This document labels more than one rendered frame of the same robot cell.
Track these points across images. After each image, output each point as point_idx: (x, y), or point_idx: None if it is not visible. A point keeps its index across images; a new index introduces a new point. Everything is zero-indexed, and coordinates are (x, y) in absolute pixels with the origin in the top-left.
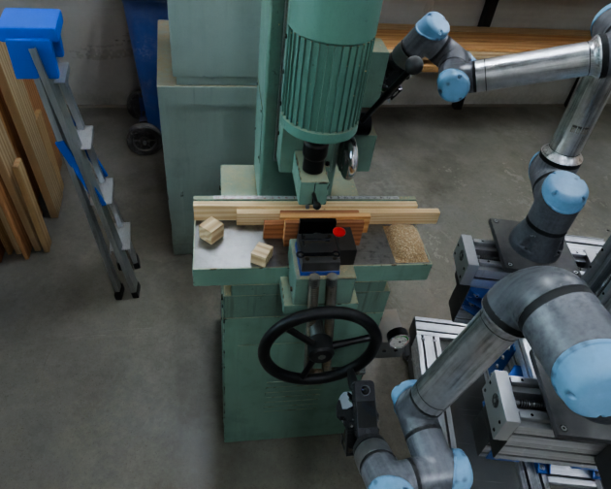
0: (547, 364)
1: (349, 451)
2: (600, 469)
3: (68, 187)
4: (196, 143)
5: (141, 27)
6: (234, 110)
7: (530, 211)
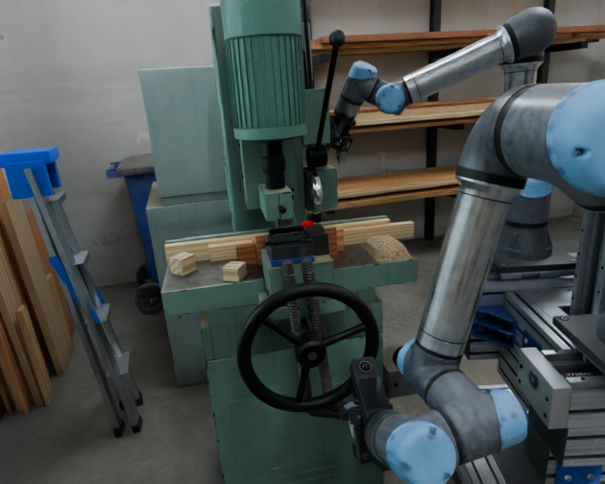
0: (541, 149)
1: None
2: None
3: (78, 349)
4: None
5: (141, 197)
6: (218, 223)
7: None
